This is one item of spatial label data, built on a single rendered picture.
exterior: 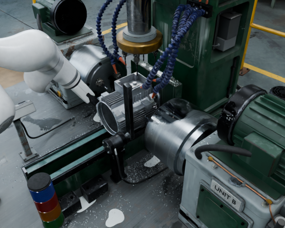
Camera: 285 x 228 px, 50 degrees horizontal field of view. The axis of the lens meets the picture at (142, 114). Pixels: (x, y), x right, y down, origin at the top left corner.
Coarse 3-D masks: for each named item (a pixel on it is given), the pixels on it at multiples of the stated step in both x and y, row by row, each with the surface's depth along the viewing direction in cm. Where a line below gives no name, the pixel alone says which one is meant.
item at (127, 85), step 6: (126, 84) 106; (126, 90) 106; (132, 90) 107; (126, 96) 108; (132, 96) 108; (126, 102) 109; (132, 102) 110; (126, 108) 111; (132, 108) 111; (126, 114) 114; (132, 114) 113; (126, 120) 116; (132, 120) 115; (126, 126) 118; (132, 126) 116; (126, 132) 120; (132, 132) 118; (132, 138) 120
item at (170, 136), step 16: (160, 112) 109; (176, 112) 107; (192, 112) 106; (160, 128) 107; (176, 128) 103; (192, 128) 101; (208, 128) 101; (160, 144) 107; (176, 144) 102; (192, 144) 100; (160, 160) 113; (176, 160) 104
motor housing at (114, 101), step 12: (108, 96) 124; (120, 96) 125; (96, 108) 134; (108, 108) 136; (120, 108) 123; (144, 108) 126; (156, 108) 131; (108, 120) 136; (120, 120) 121; (144, 120) 129; (108, 132) 134
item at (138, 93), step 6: (126, 78) 130; (132, 78) 132; (138, 78) 132; (144, 78) 129; (114, 84) 127; (120, 84) 127; (132, 84) 128; (138, 84) 128; (120, 90) 125; (138, 90) 124; (144, 90) 126; (150, 90) 129; (138, 96) 125; (144, 96) 128
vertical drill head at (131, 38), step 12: (132, 0) 104; (144, 0) 104; (132, 12) 107; (144, 12) 107; (132, 24) 110; (144, 24) 110; (120, 36) 116; (132, 36) 111; (144, 36) 111; (156, 36) 115; (120, 48) 114; (132, 48) 111; (144, 48) 110; (156, 48) 113
